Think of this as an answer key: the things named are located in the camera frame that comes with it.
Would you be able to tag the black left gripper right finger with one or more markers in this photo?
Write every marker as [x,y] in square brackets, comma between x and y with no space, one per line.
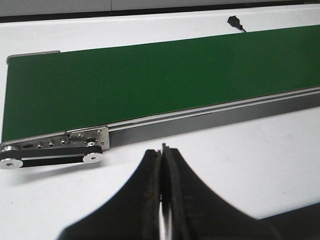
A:
[192,211]

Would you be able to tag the black drive belt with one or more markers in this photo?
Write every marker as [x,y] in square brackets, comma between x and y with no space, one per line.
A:
[15,159]

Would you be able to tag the green conveyor belt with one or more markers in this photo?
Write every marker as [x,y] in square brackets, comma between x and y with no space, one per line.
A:
[48,93]

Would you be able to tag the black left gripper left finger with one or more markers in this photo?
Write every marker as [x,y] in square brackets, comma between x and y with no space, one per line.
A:
[131,214]

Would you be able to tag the metal conveyor end bracket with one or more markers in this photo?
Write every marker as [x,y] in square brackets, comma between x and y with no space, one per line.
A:
[75,138]

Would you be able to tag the aluminium conveyor side rail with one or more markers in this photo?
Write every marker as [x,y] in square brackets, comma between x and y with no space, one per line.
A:
[200,118]

